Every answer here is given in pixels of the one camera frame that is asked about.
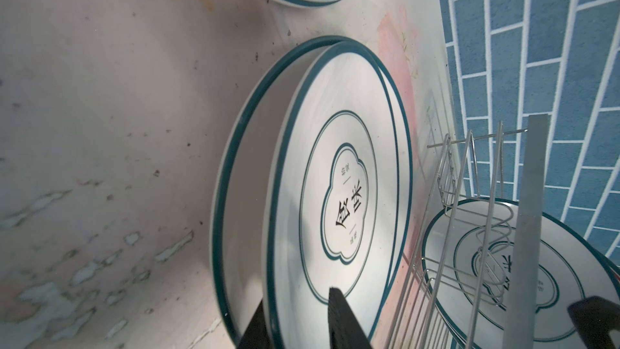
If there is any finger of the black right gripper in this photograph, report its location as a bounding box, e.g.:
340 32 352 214
568 297 619 348

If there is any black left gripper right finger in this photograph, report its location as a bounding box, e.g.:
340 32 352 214
328 288 371 349

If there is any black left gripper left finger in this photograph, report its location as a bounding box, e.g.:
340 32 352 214
237 302 271 349

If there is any white plate green flower emblem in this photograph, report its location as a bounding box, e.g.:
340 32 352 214
210 36 346 345

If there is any steel wire dish rack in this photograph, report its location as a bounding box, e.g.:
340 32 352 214
384 114 550 348

